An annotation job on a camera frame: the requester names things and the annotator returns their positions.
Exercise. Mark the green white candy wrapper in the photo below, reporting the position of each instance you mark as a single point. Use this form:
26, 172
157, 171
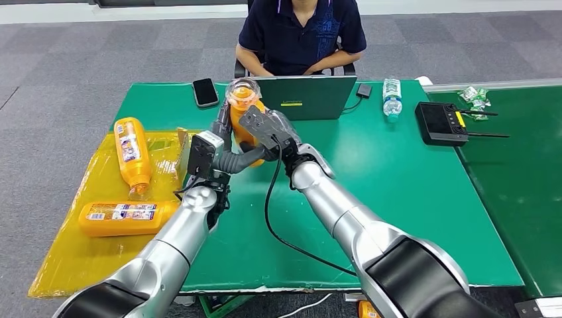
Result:
479, 104
480, 117
467, 93

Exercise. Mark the black power adapter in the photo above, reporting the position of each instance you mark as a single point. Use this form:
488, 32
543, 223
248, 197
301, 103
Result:
364, 90

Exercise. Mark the green table frame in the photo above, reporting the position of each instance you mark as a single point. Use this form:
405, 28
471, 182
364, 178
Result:
219, 307

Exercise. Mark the silver table edge rail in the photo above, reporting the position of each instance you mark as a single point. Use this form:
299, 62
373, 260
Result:
505, 84

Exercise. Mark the orange detergent bottle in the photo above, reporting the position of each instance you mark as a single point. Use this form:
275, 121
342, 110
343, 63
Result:
127, 224
243, 97
131, 162

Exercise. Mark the person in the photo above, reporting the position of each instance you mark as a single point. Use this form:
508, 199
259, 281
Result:
298, 39

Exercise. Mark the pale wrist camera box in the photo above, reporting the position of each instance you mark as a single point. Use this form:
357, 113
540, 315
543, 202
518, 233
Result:
204, 153
318, 160

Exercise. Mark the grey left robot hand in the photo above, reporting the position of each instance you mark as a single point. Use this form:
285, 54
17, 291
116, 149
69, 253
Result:
241, 161

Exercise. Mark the yellow plastic sheet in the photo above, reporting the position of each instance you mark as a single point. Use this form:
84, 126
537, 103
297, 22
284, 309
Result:
88, 263

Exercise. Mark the black remote controller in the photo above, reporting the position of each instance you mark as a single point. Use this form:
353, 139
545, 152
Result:
439, 123

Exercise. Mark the silver metal bracket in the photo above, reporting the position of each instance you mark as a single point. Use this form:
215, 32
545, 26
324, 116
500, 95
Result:
352, 297

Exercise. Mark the brown cardboard piece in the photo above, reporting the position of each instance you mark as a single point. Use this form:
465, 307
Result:
182, 149

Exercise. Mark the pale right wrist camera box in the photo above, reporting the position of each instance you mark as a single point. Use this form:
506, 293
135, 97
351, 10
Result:
318, 160

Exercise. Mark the orange bottle on floor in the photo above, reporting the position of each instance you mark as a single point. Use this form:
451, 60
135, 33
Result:
368, 310

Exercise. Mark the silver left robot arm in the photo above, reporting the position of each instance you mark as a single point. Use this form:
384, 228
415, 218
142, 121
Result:
175, 245

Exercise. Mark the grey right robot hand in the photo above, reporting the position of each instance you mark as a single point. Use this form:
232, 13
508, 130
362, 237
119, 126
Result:
263, 125

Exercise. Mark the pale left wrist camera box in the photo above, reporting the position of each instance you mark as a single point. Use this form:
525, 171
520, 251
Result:
204, 153

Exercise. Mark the black smartphone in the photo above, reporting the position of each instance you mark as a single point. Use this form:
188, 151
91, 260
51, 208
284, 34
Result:
205, 92

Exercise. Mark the clear water bottle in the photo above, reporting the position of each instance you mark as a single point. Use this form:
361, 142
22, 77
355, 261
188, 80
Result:
392, 103

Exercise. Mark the white block under table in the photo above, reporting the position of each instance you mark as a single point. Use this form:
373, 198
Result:
184, 301

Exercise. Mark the dark green laptop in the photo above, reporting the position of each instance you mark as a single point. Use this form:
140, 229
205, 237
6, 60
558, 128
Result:
307, 98

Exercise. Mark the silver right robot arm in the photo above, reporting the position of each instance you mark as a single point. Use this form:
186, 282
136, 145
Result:
351, 219

